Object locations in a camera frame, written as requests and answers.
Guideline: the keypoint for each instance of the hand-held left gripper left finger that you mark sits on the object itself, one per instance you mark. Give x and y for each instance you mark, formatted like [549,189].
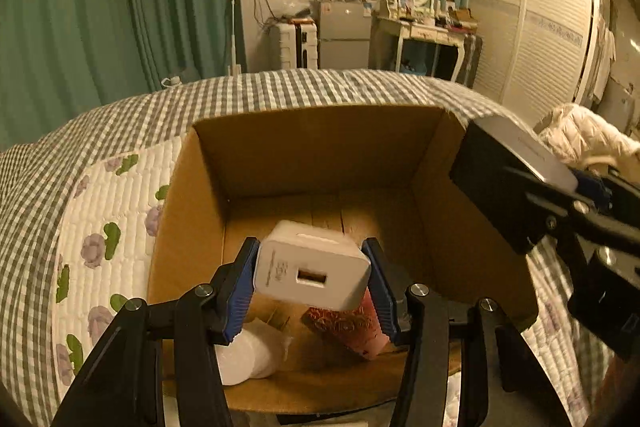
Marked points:
[239,294]

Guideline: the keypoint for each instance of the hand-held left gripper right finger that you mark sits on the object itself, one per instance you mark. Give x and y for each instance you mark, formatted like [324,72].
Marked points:
[381,294]

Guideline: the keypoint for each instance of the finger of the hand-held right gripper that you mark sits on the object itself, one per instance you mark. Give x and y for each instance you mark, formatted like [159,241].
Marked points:
[595,189]
[550,207]

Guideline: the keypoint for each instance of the black and silver power bank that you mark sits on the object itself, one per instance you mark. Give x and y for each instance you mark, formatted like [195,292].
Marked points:
[500,172]

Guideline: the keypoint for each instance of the white charger plug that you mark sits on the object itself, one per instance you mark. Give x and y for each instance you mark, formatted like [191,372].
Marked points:
[310,267]

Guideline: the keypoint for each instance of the cardboard box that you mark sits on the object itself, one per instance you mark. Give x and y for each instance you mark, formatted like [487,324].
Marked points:
[310,157]

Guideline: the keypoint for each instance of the red patterned packet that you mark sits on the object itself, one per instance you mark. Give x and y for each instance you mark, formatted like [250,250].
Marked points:
[345,327]

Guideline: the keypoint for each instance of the white plastic cup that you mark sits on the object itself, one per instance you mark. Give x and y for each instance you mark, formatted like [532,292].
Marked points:
[250,352]

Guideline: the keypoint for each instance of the white puffer jacket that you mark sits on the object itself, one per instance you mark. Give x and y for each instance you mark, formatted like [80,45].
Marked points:
[580,132]

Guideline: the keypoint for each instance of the hanging white clothes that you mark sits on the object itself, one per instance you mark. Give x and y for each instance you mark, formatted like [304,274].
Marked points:
[602,57]

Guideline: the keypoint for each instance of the white floral quilt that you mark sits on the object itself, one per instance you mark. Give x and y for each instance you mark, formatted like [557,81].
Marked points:
[115,227]

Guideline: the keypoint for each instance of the white wardrobe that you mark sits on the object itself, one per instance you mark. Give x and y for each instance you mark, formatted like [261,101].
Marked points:
[540,17]

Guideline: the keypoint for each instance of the white dressing table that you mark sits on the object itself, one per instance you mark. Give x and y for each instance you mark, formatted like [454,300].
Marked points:
[425,39]

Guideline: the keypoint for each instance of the white pole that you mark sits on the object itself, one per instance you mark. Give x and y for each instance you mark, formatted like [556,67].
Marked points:
[234,32]

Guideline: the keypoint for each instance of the grey fridge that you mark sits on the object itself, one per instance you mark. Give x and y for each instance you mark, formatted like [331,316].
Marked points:
[342,32]

